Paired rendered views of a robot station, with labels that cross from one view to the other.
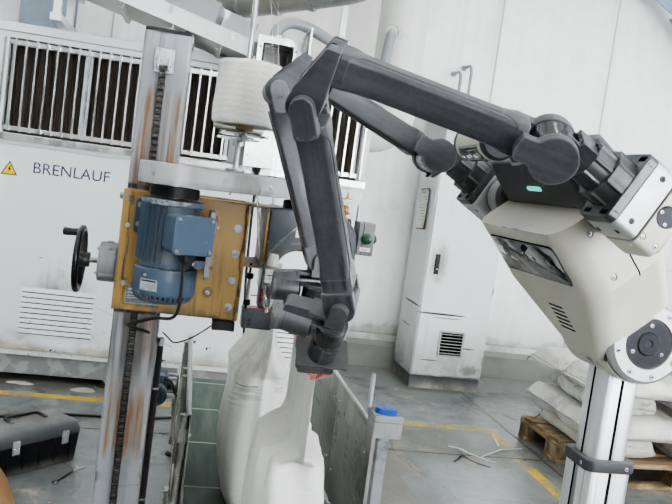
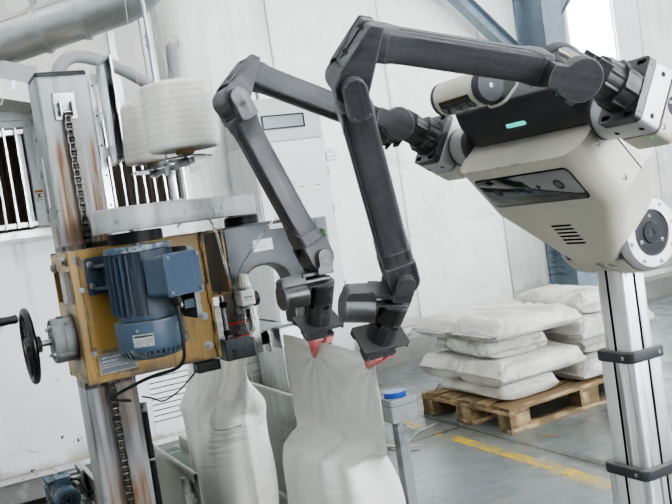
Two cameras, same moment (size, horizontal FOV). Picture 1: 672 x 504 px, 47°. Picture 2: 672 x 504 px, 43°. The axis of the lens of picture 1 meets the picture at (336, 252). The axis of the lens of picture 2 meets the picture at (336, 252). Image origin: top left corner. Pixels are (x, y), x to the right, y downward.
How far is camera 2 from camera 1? 52 cm
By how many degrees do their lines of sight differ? 16
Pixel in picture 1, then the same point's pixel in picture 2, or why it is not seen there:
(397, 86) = (435, 47)
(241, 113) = (187, 135)
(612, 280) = (623, 180)
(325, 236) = (382, 212)
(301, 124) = (357, 105)
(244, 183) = (200, 208)
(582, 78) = not seen: hidden behind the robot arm
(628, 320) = (635, 215)
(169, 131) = (91, 180)
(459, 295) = not seen: hidden behind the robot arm
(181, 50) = (79, 91)
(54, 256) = not seen: outside the picture
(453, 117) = (487, 63)
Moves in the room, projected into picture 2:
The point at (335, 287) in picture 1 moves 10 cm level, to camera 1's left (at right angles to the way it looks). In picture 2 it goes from (399, 260) to (345, 269)
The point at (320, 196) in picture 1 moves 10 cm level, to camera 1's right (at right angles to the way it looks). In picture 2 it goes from (374, 173) to (429, 166)
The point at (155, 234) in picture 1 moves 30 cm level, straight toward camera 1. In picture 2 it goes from (136, 285) to (184, 286)
